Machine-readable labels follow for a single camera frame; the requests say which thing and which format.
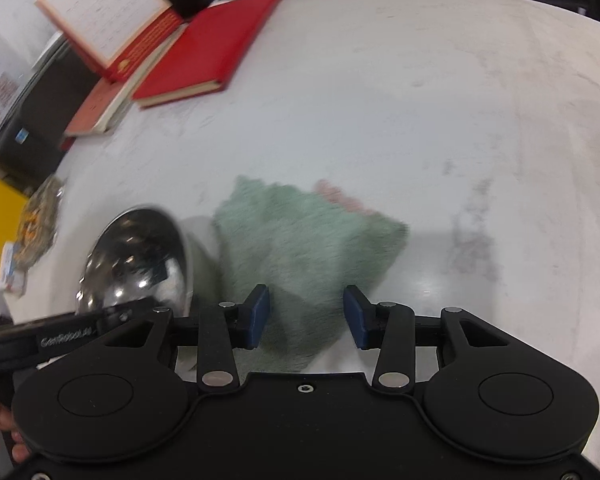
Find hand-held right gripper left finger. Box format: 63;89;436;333
102;284;272;388

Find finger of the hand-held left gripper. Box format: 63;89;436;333
92;305;173;333

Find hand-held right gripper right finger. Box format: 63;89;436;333
343;285;511;390

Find stainless steel bowl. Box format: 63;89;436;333
75;205;221;316

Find green and pink fluffy cloth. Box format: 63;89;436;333
212;175;411;373

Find small white blue box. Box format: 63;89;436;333
0;241;28;295

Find wrapped snack tray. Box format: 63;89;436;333
17;175;67;266

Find salmon pink book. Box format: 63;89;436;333
62;77;131;137

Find large black printer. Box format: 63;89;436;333
0;30;106;196

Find white code sheet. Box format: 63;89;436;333
0;10;63;156

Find red hardcover notebook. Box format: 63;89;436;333
131;0;283;110

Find red desk calendar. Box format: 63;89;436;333
35;0;185;83

